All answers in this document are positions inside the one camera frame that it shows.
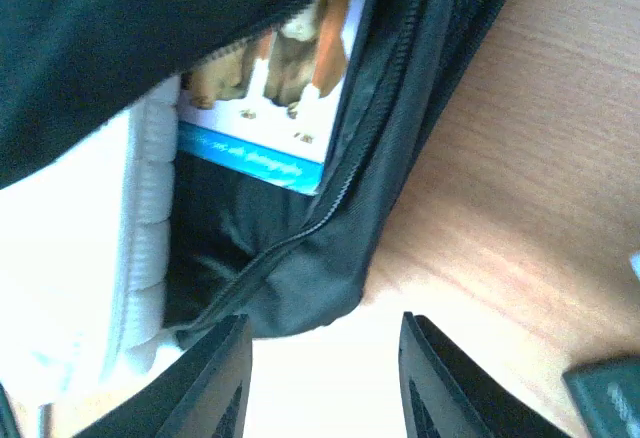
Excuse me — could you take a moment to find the beige cloth roll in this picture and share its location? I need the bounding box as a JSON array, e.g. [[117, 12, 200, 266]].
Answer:
[[1, 77, 181, 405]]

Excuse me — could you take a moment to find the black student backpack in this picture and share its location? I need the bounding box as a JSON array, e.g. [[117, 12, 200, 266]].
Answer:
[[1, 0, 506, 346]]

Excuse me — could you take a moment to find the dog picture book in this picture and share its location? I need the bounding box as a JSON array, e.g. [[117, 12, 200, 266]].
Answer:
[[178, 0, 372, 195]]

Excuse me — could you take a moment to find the pink highlighter marker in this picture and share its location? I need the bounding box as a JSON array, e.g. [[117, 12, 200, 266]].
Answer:
[[562, 355, 639, 438]]

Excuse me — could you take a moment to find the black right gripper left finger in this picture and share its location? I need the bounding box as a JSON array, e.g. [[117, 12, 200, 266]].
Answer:
[[78, 315, 252, 438]]

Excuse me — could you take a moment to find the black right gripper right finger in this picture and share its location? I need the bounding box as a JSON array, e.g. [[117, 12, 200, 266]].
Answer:
[[398, 312, 566, 438]]

